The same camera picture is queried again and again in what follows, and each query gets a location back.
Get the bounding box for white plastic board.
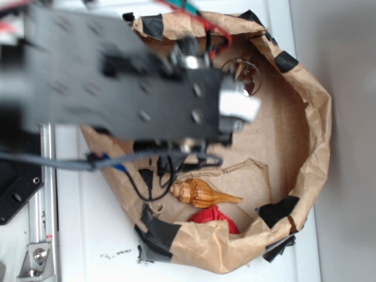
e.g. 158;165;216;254
54;1;321;281

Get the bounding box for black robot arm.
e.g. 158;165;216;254
1;1;261;150

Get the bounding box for red wrapped ball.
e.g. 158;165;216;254
189;205;240;234

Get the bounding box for red wires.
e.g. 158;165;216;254
155;0;233;59

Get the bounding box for black mounting plate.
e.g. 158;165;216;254
0;140;45;226

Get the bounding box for metal corner bracket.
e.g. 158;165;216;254
16;242;55;281

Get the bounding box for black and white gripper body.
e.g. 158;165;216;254
219;76;261;147

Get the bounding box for aluminium rail frame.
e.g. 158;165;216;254
17;123;61;282

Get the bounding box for brown paper bag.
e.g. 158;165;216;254
102;11;332;274

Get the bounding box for grey braided cable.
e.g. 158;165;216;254
0;151;223;172

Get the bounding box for bunch of metal keys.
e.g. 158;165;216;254
221;55;262;97

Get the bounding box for orange spiral seashell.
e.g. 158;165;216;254
170;178;243;208

